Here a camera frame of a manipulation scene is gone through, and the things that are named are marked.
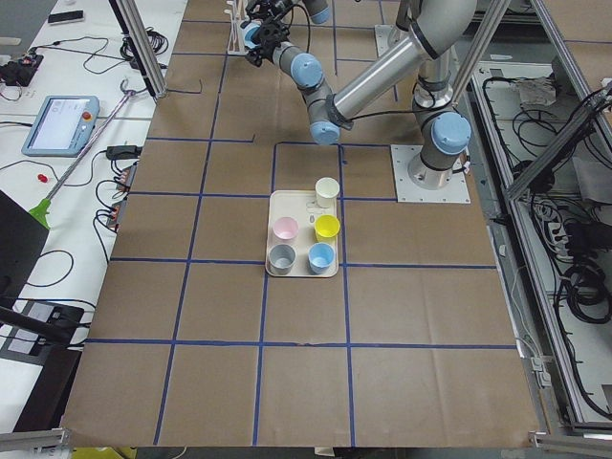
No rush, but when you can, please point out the black monitor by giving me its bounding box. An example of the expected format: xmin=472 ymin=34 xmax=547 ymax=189
xmin=0 ymin=191 xmax=49 ymax=309

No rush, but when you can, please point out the green handled grabber stick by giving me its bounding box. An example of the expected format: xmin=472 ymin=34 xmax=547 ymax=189
xmin=29 ymin=77 xmax=143 ymax=230

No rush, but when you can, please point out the grey plastic cup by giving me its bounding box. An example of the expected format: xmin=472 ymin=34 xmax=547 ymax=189
xmin=268 ymin=244 xmax=296 ymax=275

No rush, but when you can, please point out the cream plastic tray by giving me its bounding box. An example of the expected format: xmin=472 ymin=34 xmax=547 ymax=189
xmin=266 ymin=190 xmax=339 ymax=278

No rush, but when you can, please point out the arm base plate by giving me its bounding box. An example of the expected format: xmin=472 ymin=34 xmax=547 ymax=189
xmin=390 ymin=144 xmax=471 ymax=205
xmin=374 ymin=25 xmax=406 ymax=57

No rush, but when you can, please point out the light blue plastic cup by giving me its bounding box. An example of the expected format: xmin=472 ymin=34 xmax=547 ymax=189
xmin=243 ymin=23 xmax=259 ymax=50

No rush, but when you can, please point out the yellow plastic cup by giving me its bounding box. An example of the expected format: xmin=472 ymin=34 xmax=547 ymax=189
xmin=315 ymin=214 xmax=340 ymax=243

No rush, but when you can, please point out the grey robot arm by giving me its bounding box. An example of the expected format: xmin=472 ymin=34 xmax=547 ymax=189
xmin=246 ymin=0 xmax=330 ymax=24
xmin=241 ymin=1 xmax=477 ymax=145

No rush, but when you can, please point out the white wire cup rack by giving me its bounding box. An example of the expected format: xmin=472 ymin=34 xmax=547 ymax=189
xmin=224 ymin=0 xmax=248 ymax=56

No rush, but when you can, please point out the blue teach pendant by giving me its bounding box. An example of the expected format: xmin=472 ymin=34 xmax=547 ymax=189
xmin=21 ymin=96 xmax=99 ymax=158

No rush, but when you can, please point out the pale green plastic cup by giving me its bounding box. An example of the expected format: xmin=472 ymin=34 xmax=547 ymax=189
xmin=315 ymin=177 xmax=339 ymax=208

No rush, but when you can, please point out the black power adapter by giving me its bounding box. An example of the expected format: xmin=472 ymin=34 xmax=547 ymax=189
xmin=105 ymin=144 xmax=142 ymax=161

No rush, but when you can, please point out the aluminium frame post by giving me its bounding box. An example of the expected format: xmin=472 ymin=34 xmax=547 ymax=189
xmin=109 ymin=0 xmax=167 ymax=100

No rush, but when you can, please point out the pink plastic cup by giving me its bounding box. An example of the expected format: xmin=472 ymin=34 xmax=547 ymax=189
xmin=272 ymin=216 xmax=299 ymax=243

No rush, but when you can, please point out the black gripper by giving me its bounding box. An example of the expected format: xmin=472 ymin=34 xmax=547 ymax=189
xmin=246 ymin=21 xmax=290 ymax=66
xmin=252 ymin=0 xmax=294 ymax=19

